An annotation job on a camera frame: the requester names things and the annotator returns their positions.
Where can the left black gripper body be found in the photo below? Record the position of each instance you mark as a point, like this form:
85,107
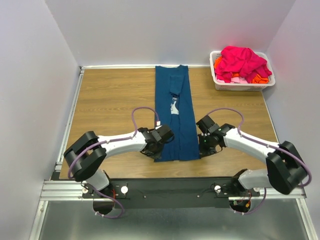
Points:
156,154

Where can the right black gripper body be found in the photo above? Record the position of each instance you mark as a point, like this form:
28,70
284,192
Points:
206,146

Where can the blue t-shirt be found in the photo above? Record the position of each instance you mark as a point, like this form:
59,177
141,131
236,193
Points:
173,103

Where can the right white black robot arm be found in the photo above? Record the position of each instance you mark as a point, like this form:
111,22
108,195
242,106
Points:
284,169

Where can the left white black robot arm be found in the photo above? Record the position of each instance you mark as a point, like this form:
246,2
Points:
85,155

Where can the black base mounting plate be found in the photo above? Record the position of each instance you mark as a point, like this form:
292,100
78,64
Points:
183,192

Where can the white plastic laundry basket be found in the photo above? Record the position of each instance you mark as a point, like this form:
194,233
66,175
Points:
240,87

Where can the light pink garment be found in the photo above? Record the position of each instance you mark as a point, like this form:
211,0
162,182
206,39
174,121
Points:
234,80

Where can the pink t-shirt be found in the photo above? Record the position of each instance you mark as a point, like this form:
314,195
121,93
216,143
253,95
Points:
241,60

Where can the aluminium frame rail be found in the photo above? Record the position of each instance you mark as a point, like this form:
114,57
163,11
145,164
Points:
67,190

